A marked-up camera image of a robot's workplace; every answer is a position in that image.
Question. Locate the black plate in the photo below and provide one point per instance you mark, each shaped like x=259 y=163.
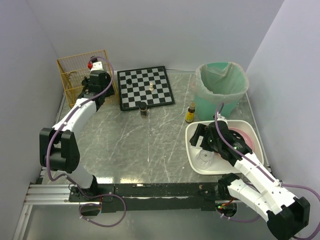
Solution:
x=237 y=135

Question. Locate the clear trash bag liner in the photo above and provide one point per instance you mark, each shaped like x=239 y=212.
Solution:
x=219 y=82

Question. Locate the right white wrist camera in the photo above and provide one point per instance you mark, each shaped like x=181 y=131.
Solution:
x=219 y=117

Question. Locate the pink plate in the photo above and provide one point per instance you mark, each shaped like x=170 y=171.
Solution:
x=245 y=136

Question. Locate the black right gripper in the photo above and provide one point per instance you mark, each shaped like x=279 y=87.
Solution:
x=201 y=137

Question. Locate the green plastic trash bin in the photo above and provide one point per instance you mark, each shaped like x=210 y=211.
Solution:
x=205 y=111

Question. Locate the black chess pawn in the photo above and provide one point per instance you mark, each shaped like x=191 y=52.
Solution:
x=129 y=81

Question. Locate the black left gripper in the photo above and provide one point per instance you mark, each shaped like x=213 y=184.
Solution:
x=86 y=81

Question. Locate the yellow wire basket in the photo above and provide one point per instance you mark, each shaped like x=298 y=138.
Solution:
x=73 y=70

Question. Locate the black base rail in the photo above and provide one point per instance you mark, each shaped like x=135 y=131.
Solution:
x=154 y=196

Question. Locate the white plastic tray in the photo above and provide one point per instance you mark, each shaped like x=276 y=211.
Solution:
x=220 y=166

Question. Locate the white chess pawn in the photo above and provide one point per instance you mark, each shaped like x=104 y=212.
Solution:
x=151 y=86

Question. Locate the clear faceted glass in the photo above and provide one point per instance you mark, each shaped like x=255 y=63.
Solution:
x=204 y=159

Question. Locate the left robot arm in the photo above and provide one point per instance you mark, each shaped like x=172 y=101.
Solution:
x=58 y=148

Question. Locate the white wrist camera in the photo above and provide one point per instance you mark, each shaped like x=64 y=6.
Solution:
x=95 y=65
x=219 y=117

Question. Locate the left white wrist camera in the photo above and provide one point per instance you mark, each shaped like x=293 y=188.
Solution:
x=95 y=65

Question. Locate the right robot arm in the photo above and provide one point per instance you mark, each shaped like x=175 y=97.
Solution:
x=284 y=213

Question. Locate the yellow label sauce bottle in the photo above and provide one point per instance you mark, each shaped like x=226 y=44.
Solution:
x=189 y=117

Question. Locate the small dark pepper shaker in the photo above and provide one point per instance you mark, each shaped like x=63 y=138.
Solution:
x=143 y=109

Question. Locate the black white chessboard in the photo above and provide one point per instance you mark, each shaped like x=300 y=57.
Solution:
x=139 y=91

